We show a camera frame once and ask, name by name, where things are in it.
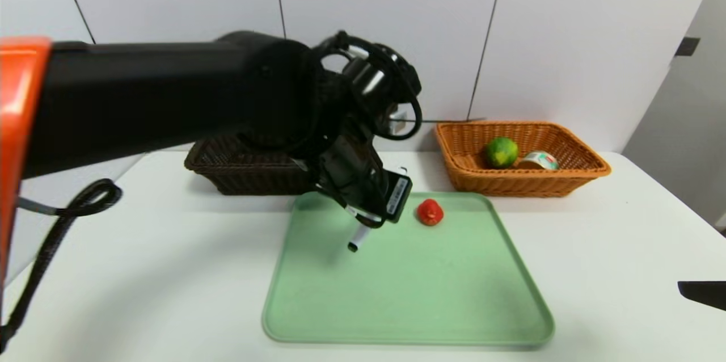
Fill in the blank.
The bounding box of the small red strawberry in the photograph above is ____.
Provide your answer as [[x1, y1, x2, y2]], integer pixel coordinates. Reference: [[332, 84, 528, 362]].
[[417, 199, 445, 226]]

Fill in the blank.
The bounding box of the teal cat food can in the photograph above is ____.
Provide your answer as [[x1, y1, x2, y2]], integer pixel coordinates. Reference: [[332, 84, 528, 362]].
[[519, 150, 560, 171]]

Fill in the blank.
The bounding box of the orange wicker basket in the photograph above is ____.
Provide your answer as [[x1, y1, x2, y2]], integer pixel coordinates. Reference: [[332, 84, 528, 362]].
[[435, 121, 612, 198]]

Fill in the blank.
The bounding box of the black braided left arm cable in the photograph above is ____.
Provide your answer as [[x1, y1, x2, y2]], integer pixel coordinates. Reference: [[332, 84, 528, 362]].
[[0, 178, 123, 354]]

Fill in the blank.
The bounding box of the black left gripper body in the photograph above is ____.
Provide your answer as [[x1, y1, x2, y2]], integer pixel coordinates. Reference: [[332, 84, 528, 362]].
[[320, 136, 413, 229]]

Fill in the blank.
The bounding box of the light green plastic tray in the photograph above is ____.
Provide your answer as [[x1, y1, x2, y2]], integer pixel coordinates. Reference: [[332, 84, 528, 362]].
[[263, 192, 555, 347]]

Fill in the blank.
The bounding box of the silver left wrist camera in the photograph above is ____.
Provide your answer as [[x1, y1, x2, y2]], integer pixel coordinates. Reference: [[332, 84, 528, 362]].
[[354, 61, 392, 96]]

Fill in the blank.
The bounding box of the green citrus fruit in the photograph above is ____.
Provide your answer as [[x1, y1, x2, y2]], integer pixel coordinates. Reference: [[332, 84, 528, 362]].
[[484, 136, 519, 169]]

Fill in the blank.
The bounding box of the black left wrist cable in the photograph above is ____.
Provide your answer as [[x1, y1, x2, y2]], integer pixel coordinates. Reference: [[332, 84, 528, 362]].
[[318, 30, 424, 141]]

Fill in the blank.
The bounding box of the white marker pen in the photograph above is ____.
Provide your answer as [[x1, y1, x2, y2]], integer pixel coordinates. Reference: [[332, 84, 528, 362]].
[[347, 224, 370, 253]]

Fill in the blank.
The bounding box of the dark brown wicker basket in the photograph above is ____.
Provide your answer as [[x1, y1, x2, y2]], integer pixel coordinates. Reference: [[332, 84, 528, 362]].
[[185, 135, 318, 196]]

